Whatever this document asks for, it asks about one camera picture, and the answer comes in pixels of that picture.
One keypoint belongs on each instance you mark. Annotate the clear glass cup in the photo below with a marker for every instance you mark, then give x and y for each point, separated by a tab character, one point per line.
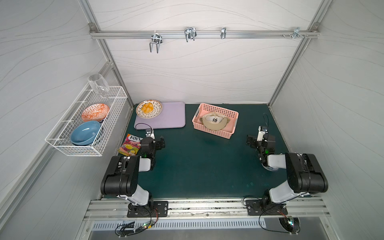
99	84

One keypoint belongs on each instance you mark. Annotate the metal double hook left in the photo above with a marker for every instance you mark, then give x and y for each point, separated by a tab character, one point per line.
156	41

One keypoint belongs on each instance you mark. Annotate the beige baseball cap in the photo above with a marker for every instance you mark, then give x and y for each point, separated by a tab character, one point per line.
214	121

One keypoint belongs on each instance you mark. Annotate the patterned plate with yellow food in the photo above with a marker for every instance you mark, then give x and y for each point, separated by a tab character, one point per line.
149	109

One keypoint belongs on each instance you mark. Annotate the white wire wall basket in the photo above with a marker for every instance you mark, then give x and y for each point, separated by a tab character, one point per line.
59	137

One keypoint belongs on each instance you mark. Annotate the blue white patterned small bowl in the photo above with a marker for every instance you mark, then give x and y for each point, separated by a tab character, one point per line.
269	168

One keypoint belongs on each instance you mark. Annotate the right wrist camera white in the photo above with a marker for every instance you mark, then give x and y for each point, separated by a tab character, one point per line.
262	130

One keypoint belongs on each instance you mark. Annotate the aluminium rail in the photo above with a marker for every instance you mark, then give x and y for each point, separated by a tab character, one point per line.
216	208
174	35

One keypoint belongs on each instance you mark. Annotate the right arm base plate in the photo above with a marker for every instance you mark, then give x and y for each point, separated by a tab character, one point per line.
257	208

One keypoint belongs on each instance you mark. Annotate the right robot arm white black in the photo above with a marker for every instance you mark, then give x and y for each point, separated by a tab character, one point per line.
304	173

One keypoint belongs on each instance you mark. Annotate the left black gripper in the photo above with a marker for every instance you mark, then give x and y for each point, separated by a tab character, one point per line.
159	143

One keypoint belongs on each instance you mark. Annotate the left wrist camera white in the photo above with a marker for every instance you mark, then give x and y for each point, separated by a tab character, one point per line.
150	133

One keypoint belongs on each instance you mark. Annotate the orange patterned bowl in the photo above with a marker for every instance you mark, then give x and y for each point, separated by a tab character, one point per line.
96	112

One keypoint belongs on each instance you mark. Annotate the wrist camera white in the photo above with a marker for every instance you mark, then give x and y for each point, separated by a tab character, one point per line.
150	133
262	130

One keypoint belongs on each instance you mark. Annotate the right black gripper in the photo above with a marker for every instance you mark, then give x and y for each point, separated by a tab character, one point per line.
252	141

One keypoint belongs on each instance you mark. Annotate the lilac cutting board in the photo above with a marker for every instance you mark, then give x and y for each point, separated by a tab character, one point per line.
172	116

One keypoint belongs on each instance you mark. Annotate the aluminium top rail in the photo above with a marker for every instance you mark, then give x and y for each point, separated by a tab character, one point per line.
174	35

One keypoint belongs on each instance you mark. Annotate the small metal hook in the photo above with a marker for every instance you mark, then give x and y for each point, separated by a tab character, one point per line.
223	33

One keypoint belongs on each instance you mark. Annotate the Fox's candy bag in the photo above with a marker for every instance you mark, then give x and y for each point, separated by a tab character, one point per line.
130	146

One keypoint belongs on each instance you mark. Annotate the pink plastic basket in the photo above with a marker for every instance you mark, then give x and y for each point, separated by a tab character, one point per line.
227	132

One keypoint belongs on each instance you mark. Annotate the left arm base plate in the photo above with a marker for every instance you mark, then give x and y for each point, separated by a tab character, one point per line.
155	209

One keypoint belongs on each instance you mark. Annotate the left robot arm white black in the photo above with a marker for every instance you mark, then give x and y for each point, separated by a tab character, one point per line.
122	174

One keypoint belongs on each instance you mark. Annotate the aluminium front rail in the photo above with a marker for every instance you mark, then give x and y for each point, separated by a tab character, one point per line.
216	208

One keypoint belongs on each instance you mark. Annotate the metal bracket hook right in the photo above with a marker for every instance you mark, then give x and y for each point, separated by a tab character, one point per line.
295	34

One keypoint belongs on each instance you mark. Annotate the metal hook middle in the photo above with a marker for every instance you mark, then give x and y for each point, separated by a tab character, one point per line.
190	34

